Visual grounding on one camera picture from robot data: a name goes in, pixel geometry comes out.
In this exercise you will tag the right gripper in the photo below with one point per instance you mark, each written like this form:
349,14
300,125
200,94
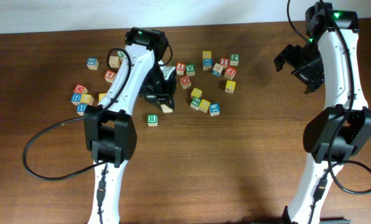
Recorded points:
312,79

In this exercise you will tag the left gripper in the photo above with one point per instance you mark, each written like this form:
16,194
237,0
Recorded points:
155,98

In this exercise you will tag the yellow S block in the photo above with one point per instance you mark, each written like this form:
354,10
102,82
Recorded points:
101,96
166,109

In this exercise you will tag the green R block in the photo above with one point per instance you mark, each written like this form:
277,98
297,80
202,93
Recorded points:
152,120

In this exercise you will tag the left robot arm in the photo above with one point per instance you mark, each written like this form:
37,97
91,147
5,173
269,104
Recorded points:
109,129

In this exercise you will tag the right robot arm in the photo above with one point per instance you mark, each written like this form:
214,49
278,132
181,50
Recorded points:
338,133

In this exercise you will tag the red C block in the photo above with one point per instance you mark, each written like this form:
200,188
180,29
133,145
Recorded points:
185,82

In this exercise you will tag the green N block right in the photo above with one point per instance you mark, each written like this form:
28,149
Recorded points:
195,103

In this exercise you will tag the yellow Z block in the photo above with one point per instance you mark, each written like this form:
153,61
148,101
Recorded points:
196,93

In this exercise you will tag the red Y block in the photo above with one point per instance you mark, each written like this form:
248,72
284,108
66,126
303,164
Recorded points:
180,68

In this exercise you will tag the green V block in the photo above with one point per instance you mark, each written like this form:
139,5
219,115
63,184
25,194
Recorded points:
190,70

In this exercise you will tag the yellow O block right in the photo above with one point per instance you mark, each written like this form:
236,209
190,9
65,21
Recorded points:
204,105

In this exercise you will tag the yellow o block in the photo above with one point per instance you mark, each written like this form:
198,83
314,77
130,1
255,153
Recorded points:
204,105
86,99

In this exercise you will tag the blue L block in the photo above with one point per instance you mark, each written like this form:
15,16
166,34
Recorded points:
214,109

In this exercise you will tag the blue X block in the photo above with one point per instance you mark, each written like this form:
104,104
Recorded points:
207,64

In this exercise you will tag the red 6 block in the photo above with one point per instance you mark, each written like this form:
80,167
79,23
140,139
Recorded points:
110,76

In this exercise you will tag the plain wooden block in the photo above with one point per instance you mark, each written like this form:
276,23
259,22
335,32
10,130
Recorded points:
114,61

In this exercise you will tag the yellow top block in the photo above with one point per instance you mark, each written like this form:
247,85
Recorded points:
206,54

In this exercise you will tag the green L block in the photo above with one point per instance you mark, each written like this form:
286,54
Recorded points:
120,55

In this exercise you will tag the blue edged tilted block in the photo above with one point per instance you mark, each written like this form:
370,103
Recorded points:
217,70

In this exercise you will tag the yellow K block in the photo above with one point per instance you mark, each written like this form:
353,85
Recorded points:
230,86

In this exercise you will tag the red E block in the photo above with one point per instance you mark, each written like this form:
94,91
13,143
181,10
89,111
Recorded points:
230,73

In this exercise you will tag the red I block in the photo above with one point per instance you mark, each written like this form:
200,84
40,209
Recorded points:
224,62

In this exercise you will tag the blue number 5 block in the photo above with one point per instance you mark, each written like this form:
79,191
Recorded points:
92,63

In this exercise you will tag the green J block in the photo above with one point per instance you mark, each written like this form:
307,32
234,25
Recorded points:
234,59

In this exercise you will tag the blue H block lower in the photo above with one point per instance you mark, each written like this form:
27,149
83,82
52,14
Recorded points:
81,109

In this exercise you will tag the blue h block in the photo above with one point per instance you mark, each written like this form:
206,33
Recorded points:
81,109
75,99

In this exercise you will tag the red M block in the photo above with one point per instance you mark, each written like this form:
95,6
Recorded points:
80,89

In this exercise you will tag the blue H block upper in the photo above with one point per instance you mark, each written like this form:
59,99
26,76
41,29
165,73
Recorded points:
75,99

